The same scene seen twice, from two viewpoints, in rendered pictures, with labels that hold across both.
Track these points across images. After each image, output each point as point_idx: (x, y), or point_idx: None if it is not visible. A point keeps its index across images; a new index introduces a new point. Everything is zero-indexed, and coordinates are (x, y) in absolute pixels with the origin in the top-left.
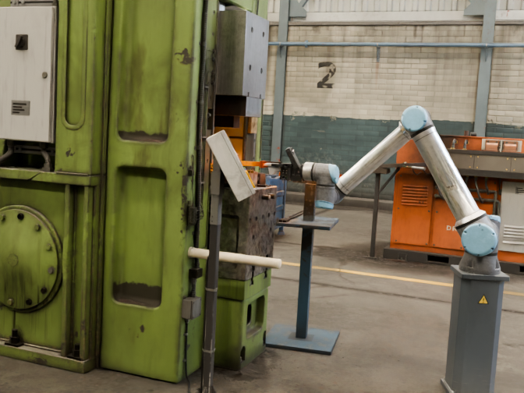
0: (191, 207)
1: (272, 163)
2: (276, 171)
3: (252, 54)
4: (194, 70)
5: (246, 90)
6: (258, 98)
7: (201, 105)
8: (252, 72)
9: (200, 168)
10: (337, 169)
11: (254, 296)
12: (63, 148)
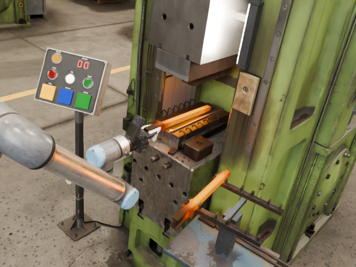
0: (125, 116)
1: (145, 125)
2: (152, 139)
3: (169, 2)
4: (136, 7)
5: (155, 40)
6: (183, 58)
7: (139, 41)
8: (168, 24)
9: (136, 93)
10: (91, 154)
11: (148, 233)
12: None
